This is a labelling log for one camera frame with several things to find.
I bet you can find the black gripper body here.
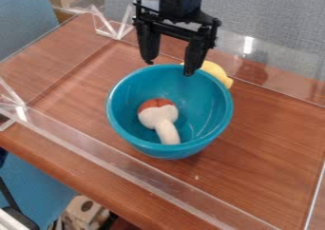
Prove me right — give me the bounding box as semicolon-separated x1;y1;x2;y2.
134;0;221;48

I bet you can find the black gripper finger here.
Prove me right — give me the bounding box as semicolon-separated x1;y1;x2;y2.
185;36;212;76
138;25;162;65

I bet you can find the plush mushroom toy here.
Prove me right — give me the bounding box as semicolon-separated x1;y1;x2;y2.
138;98;181;144

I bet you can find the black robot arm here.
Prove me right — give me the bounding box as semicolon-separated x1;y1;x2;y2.
134;0;223;76

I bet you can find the blue plastic bowl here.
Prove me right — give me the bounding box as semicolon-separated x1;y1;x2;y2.
106;64;235;160

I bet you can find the yellow plush toy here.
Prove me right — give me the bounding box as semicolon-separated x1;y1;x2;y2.
201;61;235;89

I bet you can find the clear acrylic back barrier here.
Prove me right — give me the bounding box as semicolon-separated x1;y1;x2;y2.
105;0;325;107

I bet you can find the clear acrylic barrier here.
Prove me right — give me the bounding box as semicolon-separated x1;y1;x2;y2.
2;107;282;230
105;0;325;107

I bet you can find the clear acrylic front barrier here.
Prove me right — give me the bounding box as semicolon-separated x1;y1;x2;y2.
2;107;282;230

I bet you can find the wooden block with hole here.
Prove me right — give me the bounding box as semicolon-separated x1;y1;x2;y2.
54;195;112;230

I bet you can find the clear acrylic corner bracket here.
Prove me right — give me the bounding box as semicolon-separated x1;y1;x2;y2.
69;4;134;40

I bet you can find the clear acrylic left bracket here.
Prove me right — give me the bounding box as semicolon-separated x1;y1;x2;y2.
0;77;27;132

